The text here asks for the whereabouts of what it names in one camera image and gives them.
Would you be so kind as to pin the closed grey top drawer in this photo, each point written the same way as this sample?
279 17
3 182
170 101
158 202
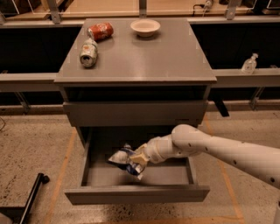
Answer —
130 113

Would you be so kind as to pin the white bowl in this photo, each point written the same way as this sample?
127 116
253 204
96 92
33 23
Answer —
145 27

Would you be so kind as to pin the clear sanitizer bottle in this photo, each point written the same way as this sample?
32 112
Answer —
249 65

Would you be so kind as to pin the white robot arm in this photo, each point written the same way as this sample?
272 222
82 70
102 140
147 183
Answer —
261 162

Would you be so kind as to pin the open grey middle drawer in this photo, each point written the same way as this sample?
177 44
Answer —
103 183

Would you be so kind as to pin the grey metal rail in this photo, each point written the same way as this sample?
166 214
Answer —
226 78

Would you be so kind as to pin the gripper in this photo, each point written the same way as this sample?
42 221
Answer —
154 150

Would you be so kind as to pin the blue white chip bag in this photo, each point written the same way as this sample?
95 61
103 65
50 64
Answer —
121 159

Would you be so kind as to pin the green white soda can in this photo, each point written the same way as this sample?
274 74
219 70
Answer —
88 53

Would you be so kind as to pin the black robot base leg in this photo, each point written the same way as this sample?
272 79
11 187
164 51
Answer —
20 214

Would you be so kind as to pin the red soda can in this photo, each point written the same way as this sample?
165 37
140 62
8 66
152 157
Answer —
100 31

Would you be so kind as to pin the grey drawer cabinet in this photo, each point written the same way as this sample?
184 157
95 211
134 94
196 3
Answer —
169 66

